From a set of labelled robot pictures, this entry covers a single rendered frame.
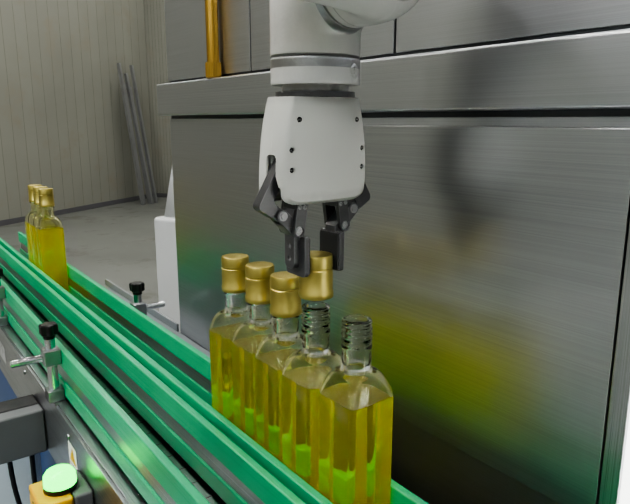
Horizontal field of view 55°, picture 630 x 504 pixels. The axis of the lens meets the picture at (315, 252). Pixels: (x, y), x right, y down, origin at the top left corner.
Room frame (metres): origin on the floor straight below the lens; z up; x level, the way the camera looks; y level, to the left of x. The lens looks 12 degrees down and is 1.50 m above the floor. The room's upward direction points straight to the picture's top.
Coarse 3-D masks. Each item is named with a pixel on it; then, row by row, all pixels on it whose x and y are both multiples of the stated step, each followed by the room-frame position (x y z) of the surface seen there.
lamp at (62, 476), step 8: (64, 464) 0.77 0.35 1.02; (48, 472) 0.75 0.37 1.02; (56, 472) 0.75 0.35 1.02; (64, 472) 0.75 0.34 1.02; (72, 472) 0.76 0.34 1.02; (48, 480) 0.74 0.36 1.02; (56, 480) 0.74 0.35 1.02; (64, 480) 0.74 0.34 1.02; (72, 480) 0.75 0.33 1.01; (48, 488) 0.74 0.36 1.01; (56, 488) 0.73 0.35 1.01; (64, 488) 0.74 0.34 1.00; (72, 488) 0.75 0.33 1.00; (56, 496) 0.73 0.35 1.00
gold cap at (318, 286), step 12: (312, 252) 0.60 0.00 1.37; (324, 252) 0.60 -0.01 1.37; (312, 264) 0.57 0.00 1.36; (324, 264) 0.58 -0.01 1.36; (312, 276) 0.57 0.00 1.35; (324, 276) 0.58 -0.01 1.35; (300, 288) 0.58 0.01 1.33; (312, 288) 0.57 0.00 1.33; (324, 288) 0.58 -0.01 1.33; (312, 300) 0.57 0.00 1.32
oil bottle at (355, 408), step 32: (352, 384) 0.52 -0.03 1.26; (384, 384) 0.53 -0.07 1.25; (320, 416) 0.55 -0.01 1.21; (352, 416) 0.51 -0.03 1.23; (384, 416) 0.53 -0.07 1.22; (320, 448) 0.55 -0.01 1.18; (352, 448) 0.51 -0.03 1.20; (384, 448) 0.53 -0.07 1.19; (320, 480) 0.55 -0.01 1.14; (352, 480) 0.51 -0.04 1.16; (384, 480) 0.53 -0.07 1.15
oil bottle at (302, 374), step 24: (288, 360) 0.59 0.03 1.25; (312, 360) 0.57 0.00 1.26; (336, 360) 0.58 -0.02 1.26; (288, 384) 0.58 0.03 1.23; (312, 384) 0.56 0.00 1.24; (288, 408) 0.58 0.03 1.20; (312, 408) 0.55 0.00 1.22; (288, 432) 0.58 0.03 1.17; (312, 432) 0.55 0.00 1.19; (288, 456) 0.58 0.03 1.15; (312, 456) 0.55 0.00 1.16; (312, 480) 0.55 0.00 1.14
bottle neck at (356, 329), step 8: (344, 320) 0.54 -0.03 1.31; (352, 320) 0.56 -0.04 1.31; (360, 320) 0.56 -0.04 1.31; (368, 320) 0.54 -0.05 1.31; (344, 328) 0.54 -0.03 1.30; (352, 328) 0.53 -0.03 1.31; (360, 328) 0.53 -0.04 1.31; (368, 328) 0.54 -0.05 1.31; (344, 336) 0.54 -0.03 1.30; (352, 336) 0.53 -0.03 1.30; (360, 336) 0.53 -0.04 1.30; (368, 336) 0.54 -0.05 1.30; (344, 344) 0.54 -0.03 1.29; (352, 344) 0.53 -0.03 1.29; (360, 344) 0.53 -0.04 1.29; (368, 344) 0.54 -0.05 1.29; (344, 352) 0.54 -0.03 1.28; (352, 352) 0.53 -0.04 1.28; (360, 352) 0.53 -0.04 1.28; (368, 352) 0.54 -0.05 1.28; (344, 360) 0.54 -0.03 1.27; (352, 360) 0.53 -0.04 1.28; (360, 360) 0.53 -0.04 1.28; (368, 360) 0.54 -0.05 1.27; (344, 368) 0.54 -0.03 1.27; (352, 368) 0.53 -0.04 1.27; (360, 368) 0.53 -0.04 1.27; (368, 368) 0.54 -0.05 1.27
